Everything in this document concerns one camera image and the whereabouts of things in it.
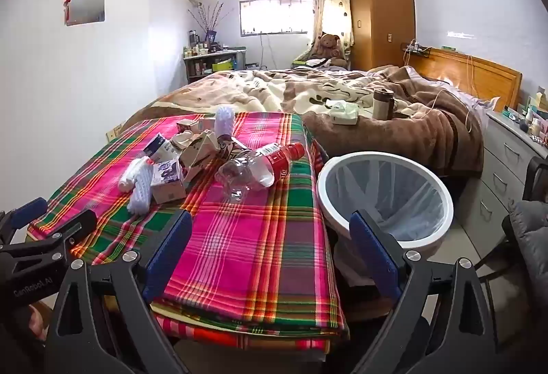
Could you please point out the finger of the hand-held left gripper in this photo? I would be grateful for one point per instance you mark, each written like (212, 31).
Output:
(28, 210)
(79, 226)

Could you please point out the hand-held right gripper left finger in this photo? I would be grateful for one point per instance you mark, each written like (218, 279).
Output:
(171, 245)

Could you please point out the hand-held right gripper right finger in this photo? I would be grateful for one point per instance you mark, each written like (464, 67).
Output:
(371, 250)

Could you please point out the purple drink carton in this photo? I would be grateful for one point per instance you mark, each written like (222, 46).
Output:
(169, 185)

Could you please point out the white round waste bin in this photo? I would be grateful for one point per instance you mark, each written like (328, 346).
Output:
(443, 224)

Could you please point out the beige paper bag leaf print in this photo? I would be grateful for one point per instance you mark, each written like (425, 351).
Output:
(199, 153)

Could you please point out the white blue plastic pouch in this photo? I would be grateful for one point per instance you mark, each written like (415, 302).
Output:
(156, 149)

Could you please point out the clear plastic bottle red label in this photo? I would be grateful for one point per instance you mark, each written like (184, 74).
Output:
(274, 162)

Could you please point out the person's left hand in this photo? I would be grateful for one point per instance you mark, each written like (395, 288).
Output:
(37, 320)

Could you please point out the pink green plaid cloth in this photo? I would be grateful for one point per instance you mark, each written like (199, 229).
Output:
(257, 250)

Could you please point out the small white carton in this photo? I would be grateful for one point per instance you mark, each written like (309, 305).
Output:
(184, 125)

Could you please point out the white tissue box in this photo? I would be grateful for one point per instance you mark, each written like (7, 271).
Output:
(344, 115)

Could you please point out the grey padded cushion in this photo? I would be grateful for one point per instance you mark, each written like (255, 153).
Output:
(531, 237)

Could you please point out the grey drawer cabinet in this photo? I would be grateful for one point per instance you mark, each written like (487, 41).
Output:
(505, 151)

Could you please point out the black chair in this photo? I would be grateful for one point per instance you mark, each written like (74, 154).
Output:
(535, 172)

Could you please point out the brown cream patterned blanket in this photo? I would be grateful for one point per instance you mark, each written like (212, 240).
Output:
(278, 91)

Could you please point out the cluttered shelf rack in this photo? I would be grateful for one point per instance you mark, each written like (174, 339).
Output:
(214, 65)

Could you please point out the green box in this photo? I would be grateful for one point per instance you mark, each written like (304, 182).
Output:
(222, 65)

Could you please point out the headboard power strip rack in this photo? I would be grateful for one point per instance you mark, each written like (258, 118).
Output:
(413, 47)

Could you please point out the brown teddy bear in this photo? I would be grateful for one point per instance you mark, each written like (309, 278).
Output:
(329, 46)

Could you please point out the wooden headboard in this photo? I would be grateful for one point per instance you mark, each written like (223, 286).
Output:
(483, 74)

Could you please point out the cluster of toiletry bottles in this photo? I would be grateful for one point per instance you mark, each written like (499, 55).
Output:
(533, 117)

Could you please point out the red hanging ornament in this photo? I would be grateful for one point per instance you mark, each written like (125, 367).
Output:
(67, 1)

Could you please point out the vase with dry branches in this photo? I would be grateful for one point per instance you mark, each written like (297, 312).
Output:
(212, 31)

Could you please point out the wooden wardrobe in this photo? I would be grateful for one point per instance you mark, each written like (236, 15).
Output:
(381, 6)

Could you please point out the window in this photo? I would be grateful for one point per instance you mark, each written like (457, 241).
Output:
(274, 16)

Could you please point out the silver wall mirror panel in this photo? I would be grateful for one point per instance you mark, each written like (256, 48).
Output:
(87, 1)

